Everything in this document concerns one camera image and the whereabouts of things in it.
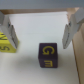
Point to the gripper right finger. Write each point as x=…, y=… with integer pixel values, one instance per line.
x=69, y=33

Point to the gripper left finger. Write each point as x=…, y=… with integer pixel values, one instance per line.
x=10, y=33

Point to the yellow block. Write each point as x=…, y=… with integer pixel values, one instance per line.
x=6, y=48

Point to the purple block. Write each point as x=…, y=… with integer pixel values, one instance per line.
x=48, y=56

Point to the white plastic box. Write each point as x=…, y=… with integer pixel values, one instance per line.
x=36, y=28

